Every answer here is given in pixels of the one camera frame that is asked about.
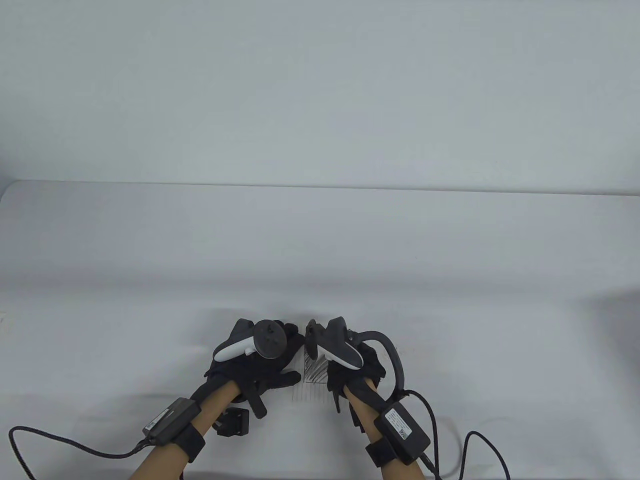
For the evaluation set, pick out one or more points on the white and grey controller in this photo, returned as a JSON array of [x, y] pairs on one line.
[[342, 350], [250, 344]]

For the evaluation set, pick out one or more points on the person's left hand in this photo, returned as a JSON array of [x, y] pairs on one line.
[[250, 372]]

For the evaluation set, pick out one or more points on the small black plastic bracket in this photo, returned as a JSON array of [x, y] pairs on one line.
[[234, 422]]

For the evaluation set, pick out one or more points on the person's right hand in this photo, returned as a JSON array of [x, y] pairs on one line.
[[357, 372]]

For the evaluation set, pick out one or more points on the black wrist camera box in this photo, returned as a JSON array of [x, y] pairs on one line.
[[402, 429], [171, 421]]

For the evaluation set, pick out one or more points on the person's right forearm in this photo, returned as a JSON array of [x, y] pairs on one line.
[[382, 435]]

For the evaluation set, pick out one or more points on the lined white paper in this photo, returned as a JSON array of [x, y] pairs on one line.
[[312, 382]]

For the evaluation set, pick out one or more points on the person's left forearm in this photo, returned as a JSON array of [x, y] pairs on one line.
[[200, 430]]

